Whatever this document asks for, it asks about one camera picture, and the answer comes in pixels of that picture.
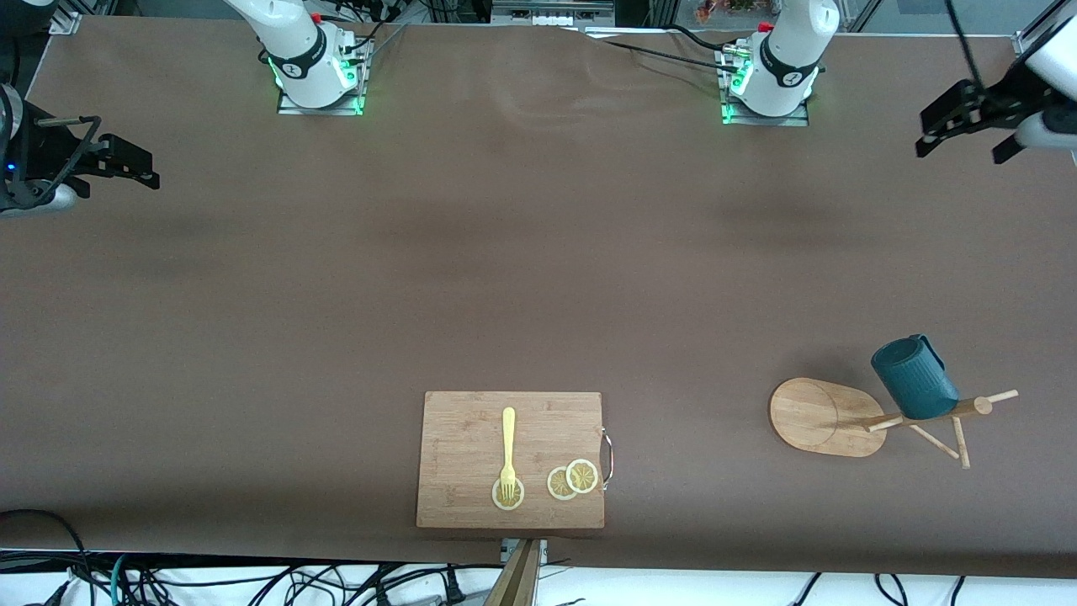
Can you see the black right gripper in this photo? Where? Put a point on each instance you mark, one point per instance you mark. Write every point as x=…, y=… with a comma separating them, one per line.
x=40, y=156

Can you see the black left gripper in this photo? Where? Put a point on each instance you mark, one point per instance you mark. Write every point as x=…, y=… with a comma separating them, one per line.
x=998, y=108

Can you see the teal cup with yellow inside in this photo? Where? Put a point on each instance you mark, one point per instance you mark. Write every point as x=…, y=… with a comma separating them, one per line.
x=913, y=379

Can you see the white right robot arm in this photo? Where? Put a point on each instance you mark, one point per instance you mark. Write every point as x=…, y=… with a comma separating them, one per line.
x=294, y=42

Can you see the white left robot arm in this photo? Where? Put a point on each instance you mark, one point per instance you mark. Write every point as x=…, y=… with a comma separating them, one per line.
x=787, y=59

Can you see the wooden mug rack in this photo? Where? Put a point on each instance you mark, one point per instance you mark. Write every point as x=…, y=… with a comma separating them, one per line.
x=816, y=417

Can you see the brown table cloth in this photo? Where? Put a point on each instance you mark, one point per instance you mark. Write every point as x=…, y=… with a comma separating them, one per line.
x=252, y=252

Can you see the wooden cutting board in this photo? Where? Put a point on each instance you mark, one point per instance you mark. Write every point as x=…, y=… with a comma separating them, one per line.
x=463, y=446

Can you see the grey power strip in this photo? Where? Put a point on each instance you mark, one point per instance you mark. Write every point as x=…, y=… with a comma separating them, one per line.
x=551, y=13

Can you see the yellow plastic fork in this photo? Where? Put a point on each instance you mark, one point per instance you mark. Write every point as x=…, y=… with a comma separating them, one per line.
x=508, y=438

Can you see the lemon slice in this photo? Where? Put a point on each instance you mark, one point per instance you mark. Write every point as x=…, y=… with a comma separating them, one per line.
x=498, y=501
x=555, y=486
x=582, y=475

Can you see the aluminium frame profile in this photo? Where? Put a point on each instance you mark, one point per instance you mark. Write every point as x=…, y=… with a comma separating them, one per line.
x=66, y=18
x=1031, y=38

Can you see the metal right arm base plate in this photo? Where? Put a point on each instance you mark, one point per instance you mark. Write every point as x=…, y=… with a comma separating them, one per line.
x=290, y=108

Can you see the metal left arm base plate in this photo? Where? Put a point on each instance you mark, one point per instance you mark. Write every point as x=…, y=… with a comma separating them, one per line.
x=799, y=119

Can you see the wooden camera post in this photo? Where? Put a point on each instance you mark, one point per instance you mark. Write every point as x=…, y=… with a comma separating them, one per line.
x=515, y=585

